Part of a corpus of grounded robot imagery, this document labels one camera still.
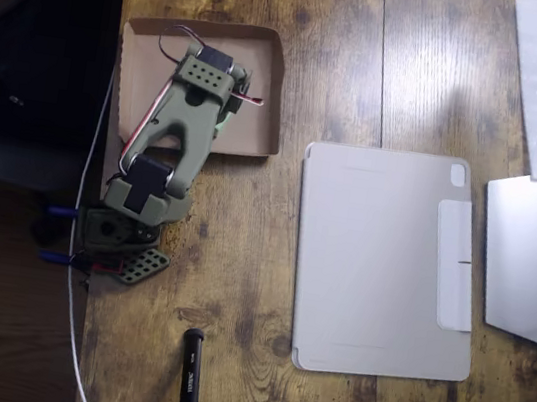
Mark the grey chair part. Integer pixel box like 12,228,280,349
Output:
0,139,87,198

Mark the green foam cube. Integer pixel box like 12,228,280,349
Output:
213,105,241,137

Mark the white cable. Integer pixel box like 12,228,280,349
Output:
44,68,143,402

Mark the beige tablet folio case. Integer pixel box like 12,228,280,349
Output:
272,135,501,395

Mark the silver monitor stand base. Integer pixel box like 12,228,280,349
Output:
463,168,537,351

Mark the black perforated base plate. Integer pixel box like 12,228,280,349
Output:
103,240,174,293

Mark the blue clamp handle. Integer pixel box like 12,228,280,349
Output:
38,249,72,266
46,203,79,221

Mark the red black servo cable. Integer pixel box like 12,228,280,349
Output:
151,21,275,108

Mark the brown cardboard tray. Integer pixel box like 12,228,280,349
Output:
99,6,298,212

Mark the black cylindrical tripod handle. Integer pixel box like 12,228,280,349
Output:
170,326,225,402

